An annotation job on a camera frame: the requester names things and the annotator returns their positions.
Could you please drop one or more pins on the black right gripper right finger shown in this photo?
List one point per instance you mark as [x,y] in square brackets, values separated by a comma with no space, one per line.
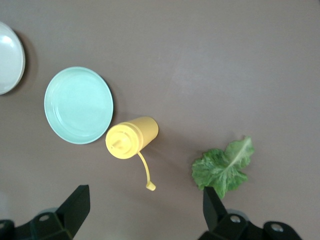
[225,227]

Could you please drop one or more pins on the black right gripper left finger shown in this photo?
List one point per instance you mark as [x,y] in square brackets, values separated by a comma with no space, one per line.
[62,225]

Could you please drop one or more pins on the green lettuce leaf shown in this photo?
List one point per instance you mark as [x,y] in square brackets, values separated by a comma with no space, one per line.
[222,170]

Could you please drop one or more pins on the yellow squeeze bottle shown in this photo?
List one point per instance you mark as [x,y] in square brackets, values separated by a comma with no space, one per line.
[130,135]

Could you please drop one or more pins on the mint green plate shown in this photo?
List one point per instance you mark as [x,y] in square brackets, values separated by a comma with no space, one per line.
[77,105]

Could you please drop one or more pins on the beige plate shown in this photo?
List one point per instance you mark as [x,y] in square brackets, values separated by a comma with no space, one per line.
[10,57]

